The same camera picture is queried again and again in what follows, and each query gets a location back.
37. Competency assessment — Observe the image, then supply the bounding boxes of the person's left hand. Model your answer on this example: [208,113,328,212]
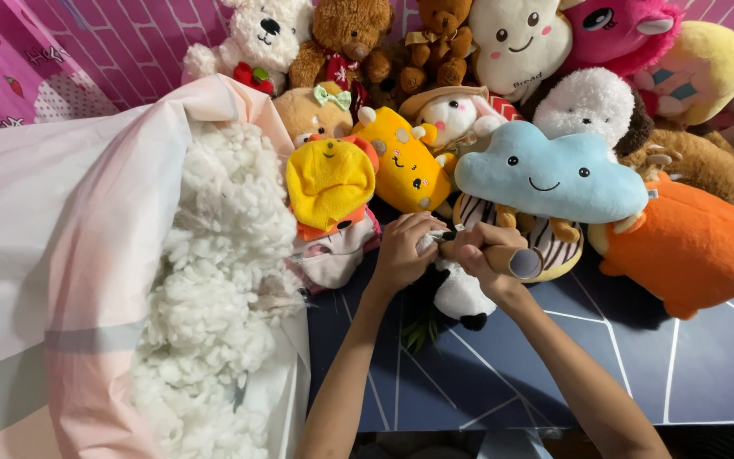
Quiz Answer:
[371,213,449,296]

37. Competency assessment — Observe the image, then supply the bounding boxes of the person's right hand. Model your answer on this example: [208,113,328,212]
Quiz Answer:
[440,222,530,304]

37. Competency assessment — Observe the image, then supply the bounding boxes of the black white panda plush toy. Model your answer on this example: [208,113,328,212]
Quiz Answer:
[414,229,499,332]

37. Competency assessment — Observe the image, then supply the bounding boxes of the brown cardboard tube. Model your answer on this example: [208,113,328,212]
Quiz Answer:
[441,231,544,283]

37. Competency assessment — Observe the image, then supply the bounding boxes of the yellow spotted plush toy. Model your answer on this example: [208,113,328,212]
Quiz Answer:
[350,105,461,215]

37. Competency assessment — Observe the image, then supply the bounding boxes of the pink white unstuffed plush skin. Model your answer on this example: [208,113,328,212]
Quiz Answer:
[289,207,385,295]

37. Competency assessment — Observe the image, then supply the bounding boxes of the green plush leaves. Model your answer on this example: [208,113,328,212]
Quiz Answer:
[403,309,442,356]

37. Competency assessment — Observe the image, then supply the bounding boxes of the yellow unstuffed plush skin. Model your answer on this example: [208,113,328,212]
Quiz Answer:
[285,133,381,242]

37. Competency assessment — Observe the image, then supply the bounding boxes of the white bunny plush with hat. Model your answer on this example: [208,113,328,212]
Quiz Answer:
[399,85,523,156]

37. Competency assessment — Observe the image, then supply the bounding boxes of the striped donut plush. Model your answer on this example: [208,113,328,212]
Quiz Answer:
[452,193,586,284]

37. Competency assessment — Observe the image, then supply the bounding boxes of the blue cloud plush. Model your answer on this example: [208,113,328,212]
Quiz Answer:
[454,120,650,225]

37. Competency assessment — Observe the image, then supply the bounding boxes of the dark brown small plush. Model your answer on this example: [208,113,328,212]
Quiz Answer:
[364,43,410,112]

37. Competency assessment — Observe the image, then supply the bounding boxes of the tan bear plush green bow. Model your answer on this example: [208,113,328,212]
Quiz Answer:
[272,81,356,149]

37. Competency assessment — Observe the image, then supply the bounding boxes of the small brown bear gold bow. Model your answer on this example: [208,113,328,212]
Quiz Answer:
[399,0,477,95]

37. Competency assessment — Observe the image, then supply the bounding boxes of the white bread plush toy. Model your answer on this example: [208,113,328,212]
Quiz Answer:
[468,0,577,104]

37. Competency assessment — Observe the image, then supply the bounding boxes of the white fluffy brown plush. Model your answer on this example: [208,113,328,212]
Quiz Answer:
[531,67,656,159]

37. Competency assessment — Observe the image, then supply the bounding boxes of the brown teddy bear red scarf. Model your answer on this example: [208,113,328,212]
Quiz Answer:
[287,0,397,91]

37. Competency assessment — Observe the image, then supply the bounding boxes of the white fibre stuffing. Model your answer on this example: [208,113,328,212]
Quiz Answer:
[130,120,307,459]

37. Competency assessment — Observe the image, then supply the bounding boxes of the white fluffy teddy bear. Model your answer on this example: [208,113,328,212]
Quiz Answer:
[181,0,315,98]

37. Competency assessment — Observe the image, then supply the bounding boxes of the orange plush toy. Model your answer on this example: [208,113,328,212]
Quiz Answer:
[588,171,734,321]

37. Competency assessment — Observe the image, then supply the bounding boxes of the pink plush toy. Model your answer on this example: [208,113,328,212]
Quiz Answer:
[557,0,684,79]

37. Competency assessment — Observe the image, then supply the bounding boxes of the brown furry plush toy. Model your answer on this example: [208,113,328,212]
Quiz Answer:
[621,124,734,209]

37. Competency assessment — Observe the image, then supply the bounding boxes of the yellow haired doll plush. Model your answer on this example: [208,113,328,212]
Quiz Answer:
[633,21,734,127]

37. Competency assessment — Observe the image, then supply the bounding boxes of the large pink white bag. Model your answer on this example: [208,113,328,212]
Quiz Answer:
[0,73,312,459]

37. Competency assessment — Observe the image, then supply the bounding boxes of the pink strawberry print cloth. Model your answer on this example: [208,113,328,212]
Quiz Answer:
[0,0,121,133]

